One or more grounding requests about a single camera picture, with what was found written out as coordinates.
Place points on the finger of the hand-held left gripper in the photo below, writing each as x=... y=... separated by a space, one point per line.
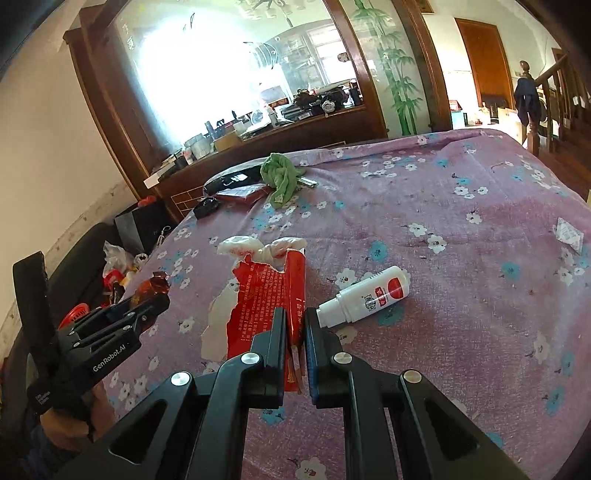
x=147 y=307
x=124 y=330

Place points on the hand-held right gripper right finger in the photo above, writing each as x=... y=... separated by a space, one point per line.
x=314 y=350

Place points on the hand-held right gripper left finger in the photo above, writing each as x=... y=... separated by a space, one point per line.
x=277 y=350

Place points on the orange brown candy wrapper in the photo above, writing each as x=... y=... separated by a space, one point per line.
x=147 y=286

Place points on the red mesh basket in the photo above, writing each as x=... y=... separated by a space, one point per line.
x=76 y=314

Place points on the red torn carton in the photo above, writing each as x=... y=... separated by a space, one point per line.
x=258 y=295

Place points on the person's left hand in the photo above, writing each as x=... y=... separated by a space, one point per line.
x=69 y=429

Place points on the clear plastic bag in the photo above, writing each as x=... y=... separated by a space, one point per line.
x=115 y=256

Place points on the black shopping bag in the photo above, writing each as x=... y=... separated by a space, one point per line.
x=138 y=228

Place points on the white red label bottle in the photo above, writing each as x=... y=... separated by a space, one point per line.
x=369 y=293

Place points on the black sofa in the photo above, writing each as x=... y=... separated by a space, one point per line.
x=78 y=258

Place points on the pink white plastic bag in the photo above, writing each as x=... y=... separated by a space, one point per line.
x=240 y=247

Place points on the black car key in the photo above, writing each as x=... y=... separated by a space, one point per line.
x=205 y=207

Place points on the stack of books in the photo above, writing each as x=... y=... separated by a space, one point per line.
x=159 y=175

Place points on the black pouch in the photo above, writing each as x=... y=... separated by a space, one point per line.
x=231 y=180

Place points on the purple floral tablecloth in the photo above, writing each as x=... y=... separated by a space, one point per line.
x=461 y=300

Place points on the green cloth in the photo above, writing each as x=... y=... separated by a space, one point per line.
x=281 y=180

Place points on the tan box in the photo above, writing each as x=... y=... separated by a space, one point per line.
x=228 y=142

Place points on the wooden partition counter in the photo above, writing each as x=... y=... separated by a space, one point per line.
x=323 y=127

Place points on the small white bottle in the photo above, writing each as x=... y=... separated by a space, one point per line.
x=272 y=115

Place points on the small white sachet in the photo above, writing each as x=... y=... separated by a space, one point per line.
x=567 y=235

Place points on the chandelier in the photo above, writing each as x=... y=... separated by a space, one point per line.
x=272 y=4

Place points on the dark jacket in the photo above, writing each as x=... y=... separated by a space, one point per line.
x=526 y=99

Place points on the wooden door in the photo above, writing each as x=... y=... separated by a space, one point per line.
x=485 y=60

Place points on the wooden stair railing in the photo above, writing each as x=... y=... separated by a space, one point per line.
x=561 y=92

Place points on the bamboo wall painting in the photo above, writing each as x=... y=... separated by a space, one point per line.
x=401 y=92

